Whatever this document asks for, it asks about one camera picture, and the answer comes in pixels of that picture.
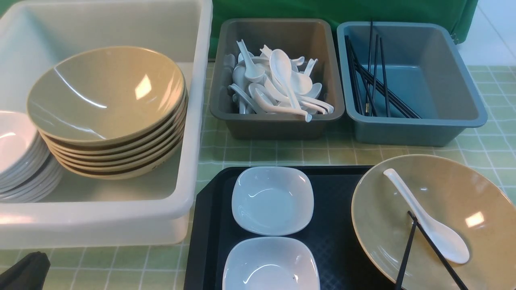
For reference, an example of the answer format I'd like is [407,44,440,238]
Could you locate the grey plastic spoon bin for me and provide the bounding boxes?
[209,18,346,140]

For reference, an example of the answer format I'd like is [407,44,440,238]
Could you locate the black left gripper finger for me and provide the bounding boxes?
[0,252,50,290]

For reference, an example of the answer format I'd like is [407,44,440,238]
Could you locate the blue-grey plastic chopstick bin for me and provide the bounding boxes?
[337,21,488,147]

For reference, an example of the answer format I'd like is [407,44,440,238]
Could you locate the large white plastic tub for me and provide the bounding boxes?
[0,0,213,249]

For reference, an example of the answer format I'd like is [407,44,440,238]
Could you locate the black chopstick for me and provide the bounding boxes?
[394,211,418,290]
[396,211,469,290]

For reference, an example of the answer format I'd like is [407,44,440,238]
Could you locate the stack of white dishes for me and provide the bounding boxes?
[0,110,64,203]

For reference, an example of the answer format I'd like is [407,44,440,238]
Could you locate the white square dish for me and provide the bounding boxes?
[222,236,320,290]
[231,166,314,236]

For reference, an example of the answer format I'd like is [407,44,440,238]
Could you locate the green cloth backdrop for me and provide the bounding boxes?
[208,0,478,58]

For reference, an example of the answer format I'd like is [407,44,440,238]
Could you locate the black plastic serving tray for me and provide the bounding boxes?
[183,166,394,290]

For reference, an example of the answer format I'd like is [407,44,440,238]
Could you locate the pile of white spoons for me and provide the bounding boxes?
[223,45,335,122]

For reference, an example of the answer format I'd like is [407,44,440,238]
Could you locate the white ceramic soup spoon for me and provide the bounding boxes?
[383,168,470,264]

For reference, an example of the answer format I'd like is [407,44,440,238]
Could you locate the black chopsticks in bin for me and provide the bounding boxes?
[345,20,420,119]

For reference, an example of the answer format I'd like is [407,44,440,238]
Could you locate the stack of tan bowls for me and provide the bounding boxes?
[26,46,188,180]

